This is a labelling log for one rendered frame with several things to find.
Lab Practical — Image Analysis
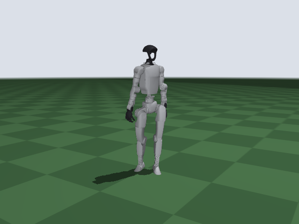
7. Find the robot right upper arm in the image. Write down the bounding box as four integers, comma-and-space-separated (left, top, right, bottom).
132, 66, 145, 93

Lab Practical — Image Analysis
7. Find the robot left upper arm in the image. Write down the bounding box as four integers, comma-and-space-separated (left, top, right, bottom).
159, 66, 168, 91

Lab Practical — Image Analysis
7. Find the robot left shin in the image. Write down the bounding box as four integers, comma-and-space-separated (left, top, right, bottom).
154, 138, 162, 167

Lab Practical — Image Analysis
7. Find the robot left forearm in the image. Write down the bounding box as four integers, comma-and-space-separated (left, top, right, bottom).
160, 89, 167, 106

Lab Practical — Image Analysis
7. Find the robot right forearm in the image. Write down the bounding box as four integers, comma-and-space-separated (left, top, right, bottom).
127, 86, 137, 110

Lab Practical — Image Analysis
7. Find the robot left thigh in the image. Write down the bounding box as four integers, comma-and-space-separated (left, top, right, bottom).
153, 104, 166, 142

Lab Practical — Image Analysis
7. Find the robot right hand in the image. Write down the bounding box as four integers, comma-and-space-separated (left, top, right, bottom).
125, 106, 135, 122

